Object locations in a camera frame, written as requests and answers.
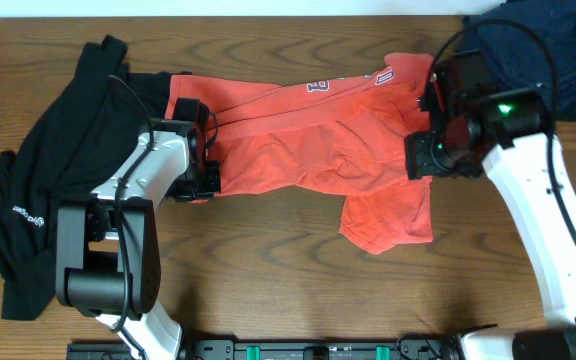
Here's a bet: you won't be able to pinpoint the red printed t-shirt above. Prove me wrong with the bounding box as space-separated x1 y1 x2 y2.
165 53 433 254

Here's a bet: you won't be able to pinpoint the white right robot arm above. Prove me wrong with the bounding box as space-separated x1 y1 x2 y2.
405 70 576 359

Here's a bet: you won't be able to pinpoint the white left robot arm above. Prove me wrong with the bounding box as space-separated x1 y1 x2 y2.
56 98 221 359

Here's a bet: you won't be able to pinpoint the black t-shirt white logo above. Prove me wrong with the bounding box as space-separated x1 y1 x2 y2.
0 36 172 321

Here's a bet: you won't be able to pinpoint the navy blue folded garment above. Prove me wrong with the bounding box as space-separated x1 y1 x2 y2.
460 0 576 122

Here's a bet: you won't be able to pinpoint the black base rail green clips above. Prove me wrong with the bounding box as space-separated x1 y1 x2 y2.
66 333 462 360

